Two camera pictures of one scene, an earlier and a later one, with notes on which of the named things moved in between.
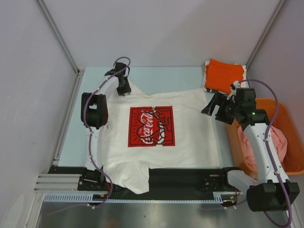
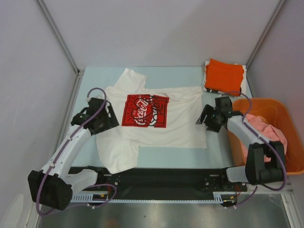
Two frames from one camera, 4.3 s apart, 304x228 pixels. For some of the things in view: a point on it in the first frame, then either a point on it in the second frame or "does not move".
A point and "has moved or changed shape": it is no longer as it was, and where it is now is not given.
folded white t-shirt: [243, 85] does not move
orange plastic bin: [294, 162] does not move
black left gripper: [121, 92] -> [111, 121]
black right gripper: [217, 99] -> [206, 109]
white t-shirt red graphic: [173, 129] has moved or changed shape
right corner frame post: [279, 8] does not move
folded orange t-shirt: [219, 75] does not move
